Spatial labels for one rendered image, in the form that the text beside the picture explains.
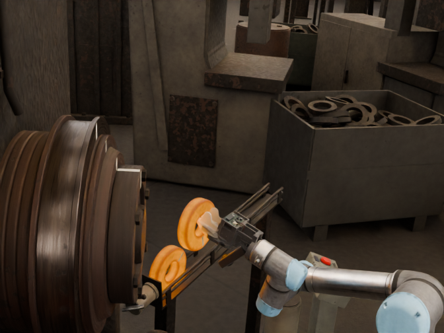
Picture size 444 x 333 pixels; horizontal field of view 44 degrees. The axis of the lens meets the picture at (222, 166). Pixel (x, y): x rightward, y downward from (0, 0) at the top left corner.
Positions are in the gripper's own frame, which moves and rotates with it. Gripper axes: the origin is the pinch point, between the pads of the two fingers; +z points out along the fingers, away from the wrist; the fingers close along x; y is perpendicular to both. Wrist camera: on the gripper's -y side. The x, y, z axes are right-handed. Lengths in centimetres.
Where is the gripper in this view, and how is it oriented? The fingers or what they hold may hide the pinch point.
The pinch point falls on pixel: (197, 218)
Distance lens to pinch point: 163.3
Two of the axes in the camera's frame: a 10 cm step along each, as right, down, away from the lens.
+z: -7.9, -4.8, 3.7
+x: -5.4, 2.8, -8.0
